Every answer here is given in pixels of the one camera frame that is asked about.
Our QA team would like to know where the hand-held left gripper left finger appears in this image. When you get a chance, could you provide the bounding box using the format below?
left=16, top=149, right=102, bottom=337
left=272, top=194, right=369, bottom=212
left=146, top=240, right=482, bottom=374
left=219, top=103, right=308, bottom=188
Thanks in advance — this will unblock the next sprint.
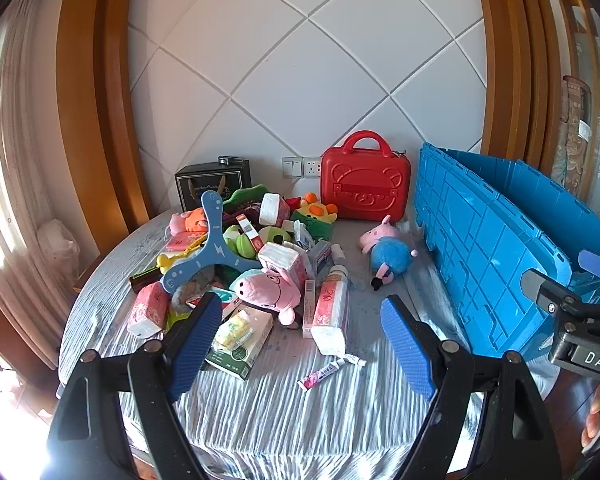
left=47, top=291, right=223, bottom=480

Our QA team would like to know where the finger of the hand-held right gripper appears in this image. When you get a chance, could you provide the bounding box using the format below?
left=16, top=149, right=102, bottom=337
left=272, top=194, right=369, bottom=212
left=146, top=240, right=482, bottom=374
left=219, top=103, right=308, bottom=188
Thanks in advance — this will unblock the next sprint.
left=577, top=249, right=600, bottom=277
left=521, top=268, right=588, bottom=318

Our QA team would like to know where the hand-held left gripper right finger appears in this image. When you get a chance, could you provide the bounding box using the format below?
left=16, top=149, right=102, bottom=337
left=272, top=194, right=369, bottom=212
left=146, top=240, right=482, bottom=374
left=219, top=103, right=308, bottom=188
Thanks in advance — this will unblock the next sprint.
left=380, top=295, right=563, bottom=480

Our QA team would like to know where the blue plastic crate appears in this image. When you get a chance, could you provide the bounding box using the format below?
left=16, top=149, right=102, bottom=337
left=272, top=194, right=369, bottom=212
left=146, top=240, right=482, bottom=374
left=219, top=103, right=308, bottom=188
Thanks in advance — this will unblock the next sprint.
left=412, top=142, right=600, bottom=363

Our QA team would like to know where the pink floral tissue pack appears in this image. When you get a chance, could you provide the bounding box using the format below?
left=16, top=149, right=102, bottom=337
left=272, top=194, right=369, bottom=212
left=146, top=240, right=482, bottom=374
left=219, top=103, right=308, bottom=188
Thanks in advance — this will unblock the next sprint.
left=310, top=280, right=350, bottom=356

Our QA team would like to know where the desktop with grey tablecloth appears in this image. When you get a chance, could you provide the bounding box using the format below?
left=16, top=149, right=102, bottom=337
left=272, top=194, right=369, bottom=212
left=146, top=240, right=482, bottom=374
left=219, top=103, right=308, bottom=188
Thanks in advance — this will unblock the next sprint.
left=57, top=207, right=556, bottom=466

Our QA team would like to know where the person's right hand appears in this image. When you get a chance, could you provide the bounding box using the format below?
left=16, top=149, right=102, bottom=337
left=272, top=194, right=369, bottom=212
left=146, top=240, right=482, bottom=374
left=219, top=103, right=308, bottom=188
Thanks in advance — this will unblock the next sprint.
left=581, top=387, right=600, bottom=453

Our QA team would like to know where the yellow tissue packet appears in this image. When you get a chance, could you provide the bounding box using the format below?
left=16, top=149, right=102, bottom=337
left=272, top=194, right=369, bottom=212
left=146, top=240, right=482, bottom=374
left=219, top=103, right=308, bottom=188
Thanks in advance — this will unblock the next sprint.
left=214, top=314, right=257, bottom=352

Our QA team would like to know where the green white box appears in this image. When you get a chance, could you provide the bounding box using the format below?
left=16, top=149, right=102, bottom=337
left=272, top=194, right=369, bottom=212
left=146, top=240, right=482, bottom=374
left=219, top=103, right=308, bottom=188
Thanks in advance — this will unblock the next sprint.
left=205, top=307, right=275, bottom=381

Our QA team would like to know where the small pink tissue pack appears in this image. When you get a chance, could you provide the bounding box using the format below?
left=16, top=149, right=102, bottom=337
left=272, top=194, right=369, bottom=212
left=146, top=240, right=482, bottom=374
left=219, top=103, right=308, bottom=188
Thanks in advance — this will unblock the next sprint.
left=127, top=281, right=172, bottom=338

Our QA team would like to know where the small pink ointment tube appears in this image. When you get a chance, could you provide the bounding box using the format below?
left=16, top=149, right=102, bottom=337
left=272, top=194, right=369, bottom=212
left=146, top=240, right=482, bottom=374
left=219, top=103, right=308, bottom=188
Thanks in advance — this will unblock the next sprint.
left=297, top=353, right=367, bottom=392

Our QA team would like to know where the dark flat box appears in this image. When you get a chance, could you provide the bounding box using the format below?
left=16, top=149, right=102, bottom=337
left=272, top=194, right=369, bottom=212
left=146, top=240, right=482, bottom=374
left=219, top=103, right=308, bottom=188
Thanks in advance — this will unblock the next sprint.
left=129, top=265, right=164, bottom=294

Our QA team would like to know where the small yellow toy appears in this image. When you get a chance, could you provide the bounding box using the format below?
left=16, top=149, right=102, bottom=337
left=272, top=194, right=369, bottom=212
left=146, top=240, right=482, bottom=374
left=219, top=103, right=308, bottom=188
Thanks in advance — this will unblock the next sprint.
left=156, top=252, right=182, bottom=275

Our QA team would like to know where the pink pig plush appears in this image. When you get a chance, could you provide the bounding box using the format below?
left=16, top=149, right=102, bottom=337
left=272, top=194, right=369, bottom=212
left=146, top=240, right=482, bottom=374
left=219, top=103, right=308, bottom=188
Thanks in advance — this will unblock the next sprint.
left=229, top=266, right=303, bottom=325

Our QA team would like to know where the blue bodied pig plush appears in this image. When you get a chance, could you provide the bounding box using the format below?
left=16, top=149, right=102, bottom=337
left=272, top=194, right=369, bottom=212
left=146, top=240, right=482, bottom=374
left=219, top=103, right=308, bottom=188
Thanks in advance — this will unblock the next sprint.
left=358, top=215, right=417, bottom=292

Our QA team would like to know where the blue boomerang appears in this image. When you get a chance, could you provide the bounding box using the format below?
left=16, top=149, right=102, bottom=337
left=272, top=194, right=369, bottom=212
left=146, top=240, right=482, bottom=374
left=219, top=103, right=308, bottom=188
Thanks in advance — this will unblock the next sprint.
left=161, top=190, right=263, bottom=295

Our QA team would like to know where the red white slim box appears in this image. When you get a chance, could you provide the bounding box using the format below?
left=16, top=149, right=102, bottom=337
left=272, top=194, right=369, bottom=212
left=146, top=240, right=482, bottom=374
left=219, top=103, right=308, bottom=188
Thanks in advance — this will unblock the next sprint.
left=302, top=280, right=317, bottom=338

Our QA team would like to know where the flat pink packet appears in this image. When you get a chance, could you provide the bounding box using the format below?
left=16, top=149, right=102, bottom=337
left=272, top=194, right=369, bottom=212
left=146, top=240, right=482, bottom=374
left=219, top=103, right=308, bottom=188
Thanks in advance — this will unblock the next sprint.
left=166, top=232, right=204, bottom=254

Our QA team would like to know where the white blue medicine box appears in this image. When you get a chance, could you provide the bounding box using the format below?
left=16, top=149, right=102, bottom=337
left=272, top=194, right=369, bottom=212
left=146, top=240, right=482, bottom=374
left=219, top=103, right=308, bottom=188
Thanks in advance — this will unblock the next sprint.
left=310, top=240, right=334, bottom=279

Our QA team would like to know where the orange pink plush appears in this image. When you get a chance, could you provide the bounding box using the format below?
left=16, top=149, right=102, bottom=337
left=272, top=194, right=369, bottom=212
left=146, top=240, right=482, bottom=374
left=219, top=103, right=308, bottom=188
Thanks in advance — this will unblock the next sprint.
left=170, top=208, right=209, bottom=234

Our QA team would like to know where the red box with barcode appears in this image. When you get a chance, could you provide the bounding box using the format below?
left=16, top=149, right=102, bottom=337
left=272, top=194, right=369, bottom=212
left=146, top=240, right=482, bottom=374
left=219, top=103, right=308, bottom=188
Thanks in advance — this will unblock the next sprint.
left=235, top=212, right=262, bottom=244

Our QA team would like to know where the brown patterned rolled carpet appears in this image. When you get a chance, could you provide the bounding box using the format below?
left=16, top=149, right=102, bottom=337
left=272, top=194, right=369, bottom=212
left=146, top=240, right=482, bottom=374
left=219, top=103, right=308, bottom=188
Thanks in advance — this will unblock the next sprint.
left=550, top=75, right=594, bottom=187

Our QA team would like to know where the white red tissue pack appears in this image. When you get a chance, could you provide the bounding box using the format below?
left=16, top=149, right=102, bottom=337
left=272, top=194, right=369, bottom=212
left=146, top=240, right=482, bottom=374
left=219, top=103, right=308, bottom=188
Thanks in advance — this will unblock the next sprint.
left=259, top=192, right=289, bottom=228

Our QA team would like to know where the green crocodile plush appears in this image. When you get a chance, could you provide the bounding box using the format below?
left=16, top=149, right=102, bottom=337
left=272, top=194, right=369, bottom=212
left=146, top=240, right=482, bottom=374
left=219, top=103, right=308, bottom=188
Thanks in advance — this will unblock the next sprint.
left=223, top=185, right=268, bottom=209

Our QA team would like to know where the yellow duck plush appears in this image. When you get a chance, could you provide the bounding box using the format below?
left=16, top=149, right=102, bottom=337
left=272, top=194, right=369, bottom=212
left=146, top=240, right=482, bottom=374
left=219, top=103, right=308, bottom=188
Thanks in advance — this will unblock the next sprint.
left=292, top=192, right=339, bottom=241

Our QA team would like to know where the black gift box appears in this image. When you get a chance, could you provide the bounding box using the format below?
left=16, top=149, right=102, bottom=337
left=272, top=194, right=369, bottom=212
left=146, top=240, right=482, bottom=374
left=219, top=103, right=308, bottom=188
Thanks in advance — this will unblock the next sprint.
left=175, top=156, right=252, bottom=212

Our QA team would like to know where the red toy suitcase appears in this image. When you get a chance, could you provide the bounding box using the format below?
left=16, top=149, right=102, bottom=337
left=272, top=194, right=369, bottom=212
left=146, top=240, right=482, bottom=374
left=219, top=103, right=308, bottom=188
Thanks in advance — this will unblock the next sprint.
left=320, top=131, right=412, bottom=222

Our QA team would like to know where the sheer curtain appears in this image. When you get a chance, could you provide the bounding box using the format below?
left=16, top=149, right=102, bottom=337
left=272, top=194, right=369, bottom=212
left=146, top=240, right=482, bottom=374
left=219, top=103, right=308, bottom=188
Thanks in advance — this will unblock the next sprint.
left=0, top=0, right=88, bottom=321

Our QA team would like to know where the green ring plush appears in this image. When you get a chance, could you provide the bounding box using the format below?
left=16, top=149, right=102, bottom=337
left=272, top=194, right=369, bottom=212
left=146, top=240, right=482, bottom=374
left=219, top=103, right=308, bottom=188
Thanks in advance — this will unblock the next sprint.
left=223, top=225, right=261, bottom=261

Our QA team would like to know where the wooden wall column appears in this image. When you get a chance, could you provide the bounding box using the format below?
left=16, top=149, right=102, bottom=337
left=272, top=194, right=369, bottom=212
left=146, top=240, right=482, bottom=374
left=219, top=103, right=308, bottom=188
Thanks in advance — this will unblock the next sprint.
left=472, top=0, right=556, bottom=171

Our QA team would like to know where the wooden wall trim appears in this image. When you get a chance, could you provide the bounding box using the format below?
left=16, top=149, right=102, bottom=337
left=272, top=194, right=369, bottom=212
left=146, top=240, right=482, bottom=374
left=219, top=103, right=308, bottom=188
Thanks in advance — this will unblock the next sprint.
left=55, top=0, right=153, bottom=256

